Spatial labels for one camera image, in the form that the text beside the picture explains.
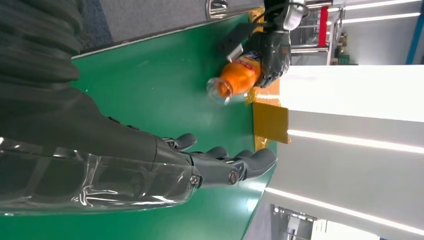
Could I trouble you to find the red pillar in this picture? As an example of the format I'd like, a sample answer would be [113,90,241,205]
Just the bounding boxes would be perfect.
[318,5,330,48]

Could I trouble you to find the yellow taped cardboard box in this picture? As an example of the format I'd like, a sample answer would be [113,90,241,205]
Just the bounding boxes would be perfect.
[244,6,291,152]

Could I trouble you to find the metal stanchion base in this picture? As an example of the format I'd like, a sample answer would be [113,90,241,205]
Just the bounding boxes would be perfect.
[204,0,230,20]

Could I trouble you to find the green table mat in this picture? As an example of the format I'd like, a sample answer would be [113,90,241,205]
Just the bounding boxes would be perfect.
[0,13,280,240]

